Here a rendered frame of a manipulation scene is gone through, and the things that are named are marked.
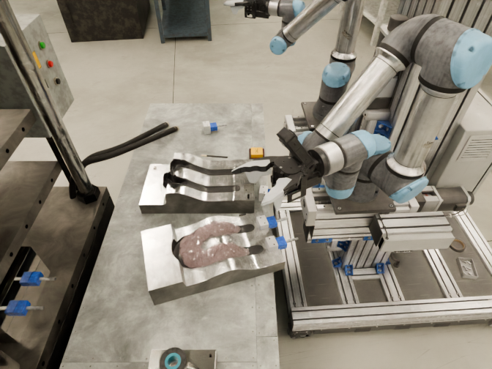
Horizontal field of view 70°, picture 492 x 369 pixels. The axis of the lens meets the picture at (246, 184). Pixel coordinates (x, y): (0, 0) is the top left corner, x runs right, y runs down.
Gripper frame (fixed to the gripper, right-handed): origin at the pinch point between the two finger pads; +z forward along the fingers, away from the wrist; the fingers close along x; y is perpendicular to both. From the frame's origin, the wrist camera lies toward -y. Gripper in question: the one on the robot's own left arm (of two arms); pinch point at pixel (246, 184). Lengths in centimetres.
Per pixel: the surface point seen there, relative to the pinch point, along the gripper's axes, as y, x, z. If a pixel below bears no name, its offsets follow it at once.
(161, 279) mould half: 51, 28, 22
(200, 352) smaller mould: 59, 2, 19
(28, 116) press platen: 6, 84, 42
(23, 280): 48, 51, 63
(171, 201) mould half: 50, 63, 5
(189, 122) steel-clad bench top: 49, 124, -27
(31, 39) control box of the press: -12, 112, 33
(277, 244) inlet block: 55, 23, -22
